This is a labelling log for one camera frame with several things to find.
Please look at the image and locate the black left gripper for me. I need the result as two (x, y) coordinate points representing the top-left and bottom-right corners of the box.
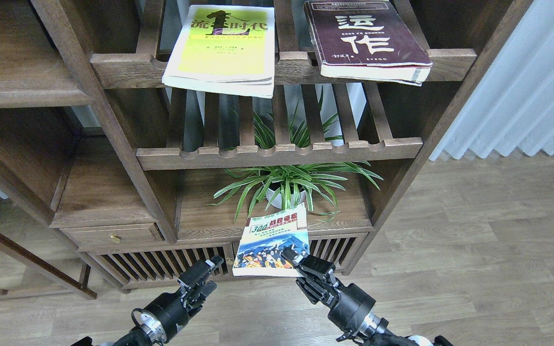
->
(140, 255), (224, 344)

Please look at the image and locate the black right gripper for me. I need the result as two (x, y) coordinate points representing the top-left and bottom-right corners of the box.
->
(281, 247), (378, 342)

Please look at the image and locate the small colourful paperback book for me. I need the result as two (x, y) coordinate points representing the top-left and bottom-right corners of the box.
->
(232, 202), (310, 277)

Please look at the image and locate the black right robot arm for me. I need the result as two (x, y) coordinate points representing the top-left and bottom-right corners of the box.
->
(281, 247), (451, 346)

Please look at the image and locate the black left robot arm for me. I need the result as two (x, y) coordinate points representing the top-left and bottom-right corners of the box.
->
(104, 255), (224, 346)

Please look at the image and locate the white plant pot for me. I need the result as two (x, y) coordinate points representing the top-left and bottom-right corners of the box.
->
(265, 183), (306, 210)

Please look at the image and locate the green spider plant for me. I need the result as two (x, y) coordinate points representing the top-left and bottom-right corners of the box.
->
(206, 86), (383, 231)

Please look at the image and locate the dark wooden bookshelf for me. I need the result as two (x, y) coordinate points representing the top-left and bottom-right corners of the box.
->
(0, 0), (532, 293)

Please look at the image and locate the yellow green book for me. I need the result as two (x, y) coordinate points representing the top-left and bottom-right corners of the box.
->
(161, 5), (276, 99)

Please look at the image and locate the dark red book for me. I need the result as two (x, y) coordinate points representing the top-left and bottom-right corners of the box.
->
(303, 0), (432, 86)

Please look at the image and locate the white curtain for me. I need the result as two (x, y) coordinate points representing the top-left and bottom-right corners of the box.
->
(430, 0), (554, 160)

